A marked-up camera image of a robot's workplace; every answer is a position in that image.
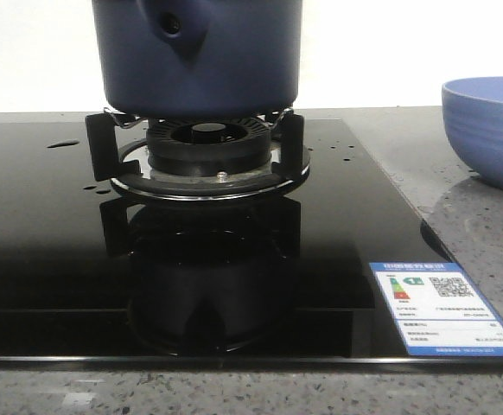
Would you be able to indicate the dark blue cooking pot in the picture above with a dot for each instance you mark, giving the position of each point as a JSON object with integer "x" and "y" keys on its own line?
{"x": 199, "y": 59}

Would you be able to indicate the black metal pot support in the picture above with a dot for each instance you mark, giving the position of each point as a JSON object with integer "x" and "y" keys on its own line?
{"x": 129, "y": 171}

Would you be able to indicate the black gas burner head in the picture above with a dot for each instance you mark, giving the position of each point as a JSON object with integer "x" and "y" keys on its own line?
{"x": 196, "y": 148}

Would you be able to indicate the black glass gas stove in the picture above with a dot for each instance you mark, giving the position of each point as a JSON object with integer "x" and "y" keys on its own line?
{"x": 91, "y": 278}

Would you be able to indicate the blue energy label sticker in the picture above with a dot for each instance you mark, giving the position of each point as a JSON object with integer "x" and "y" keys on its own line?
{"x": 438, "y": 311}

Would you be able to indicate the light blue plastic bowl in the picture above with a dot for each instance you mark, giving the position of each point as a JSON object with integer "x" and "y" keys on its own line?
{"x": 473, "y": 122}

